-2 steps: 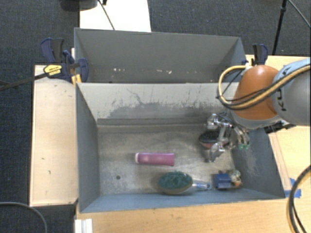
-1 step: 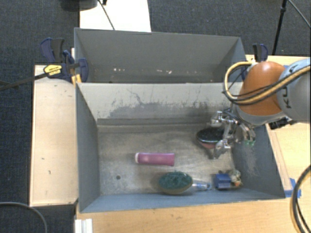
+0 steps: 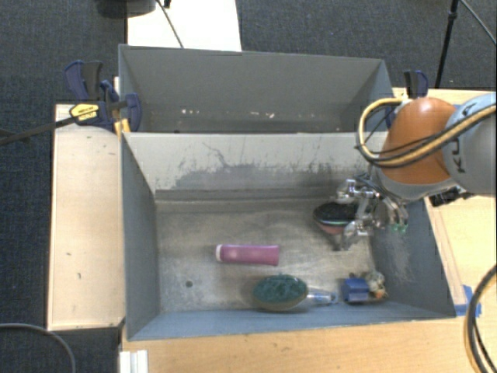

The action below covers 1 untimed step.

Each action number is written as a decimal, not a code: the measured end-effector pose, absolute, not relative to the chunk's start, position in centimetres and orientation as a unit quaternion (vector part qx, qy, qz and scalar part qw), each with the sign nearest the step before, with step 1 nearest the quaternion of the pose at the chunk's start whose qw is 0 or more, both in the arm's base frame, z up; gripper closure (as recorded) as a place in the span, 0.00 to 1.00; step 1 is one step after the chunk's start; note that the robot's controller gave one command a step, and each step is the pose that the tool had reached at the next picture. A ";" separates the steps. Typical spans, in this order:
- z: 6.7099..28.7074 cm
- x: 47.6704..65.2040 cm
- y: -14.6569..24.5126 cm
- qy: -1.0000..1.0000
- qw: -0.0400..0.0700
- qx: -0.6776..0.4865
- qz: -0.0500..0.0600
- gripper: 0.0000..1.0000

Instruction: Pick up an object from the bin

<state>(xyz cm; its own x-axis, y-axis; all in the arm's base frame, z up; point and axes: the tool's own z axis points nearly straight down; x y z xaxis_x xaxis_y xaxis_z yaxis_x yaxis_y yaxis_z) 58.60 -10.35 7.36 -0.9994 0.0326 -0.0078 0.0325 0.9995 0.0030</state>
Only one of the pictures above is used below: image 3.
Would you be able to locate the blue plastic toy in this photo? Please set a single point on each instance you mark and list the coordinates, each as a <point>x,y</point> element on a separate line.
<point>355,290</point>

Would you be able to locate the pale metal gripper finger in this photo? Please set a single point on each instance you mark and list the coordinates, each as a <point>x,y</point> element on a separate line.
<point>354,232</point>
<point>346,192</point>

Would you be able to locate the black and red round bowl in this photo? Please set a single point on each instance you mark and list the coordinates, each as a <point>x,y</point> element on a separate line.
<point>332,216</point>

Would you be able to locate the small beige toy figure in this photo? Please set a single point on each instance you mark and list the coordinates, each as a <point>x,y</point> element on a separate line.
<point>377,284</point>

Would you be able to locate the black cylinder on white bracket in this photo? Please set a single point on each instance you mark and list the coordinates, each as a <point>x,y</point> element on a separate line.
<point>446,198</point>

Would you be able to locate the pale wood board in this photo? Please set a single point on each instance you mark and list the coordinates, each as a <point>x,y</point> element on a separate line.
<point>85,216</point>

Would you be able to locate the pink plastic bottle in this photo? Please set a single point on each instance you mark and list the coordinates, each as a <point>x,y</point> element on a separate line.
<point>248,254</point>

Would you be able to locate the grey metal bin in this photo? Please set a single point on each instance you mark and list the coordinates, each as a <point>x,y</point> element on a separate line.
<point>233,161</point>

